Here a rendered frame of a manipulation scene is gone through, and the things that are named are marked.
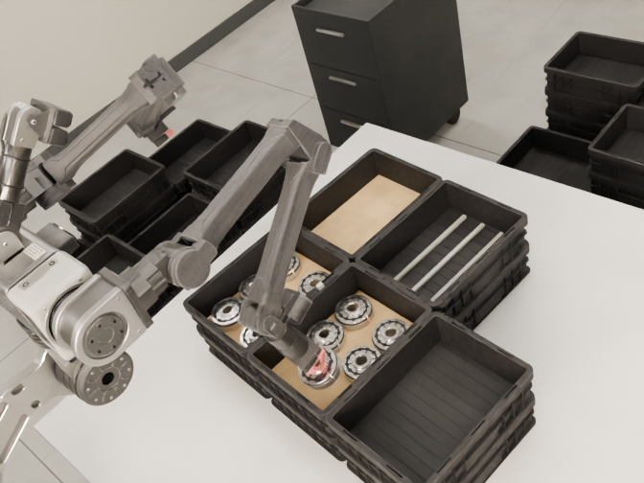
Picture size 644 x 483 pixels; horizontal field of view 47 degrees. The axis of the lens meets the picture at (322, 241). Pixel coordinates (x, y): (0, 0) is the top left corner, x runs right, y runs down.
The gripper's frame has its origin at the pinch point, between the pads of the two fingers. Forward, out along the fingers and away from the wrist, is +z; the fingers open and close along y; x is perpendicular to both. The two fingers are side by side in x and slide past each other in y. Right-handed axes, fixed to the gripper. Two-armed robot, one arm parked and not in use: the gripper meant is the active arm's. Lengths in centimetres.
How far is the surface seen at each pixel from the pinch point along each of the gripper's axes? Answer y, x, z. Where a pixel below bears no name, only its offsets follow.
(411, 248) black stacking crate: 18, -43, 29
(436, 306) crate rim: -8.5, -29.6, 15.0
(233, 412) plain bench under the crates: 26.5, 25.0, 20.6
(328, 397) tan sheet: 0.1, 5.0, 13.7
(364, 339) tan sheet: 5.6, -12.6, 19.5
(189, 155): 187, -40, 74
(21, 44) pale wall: 321, -38, 38
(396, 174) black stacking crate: 42, -62, 32
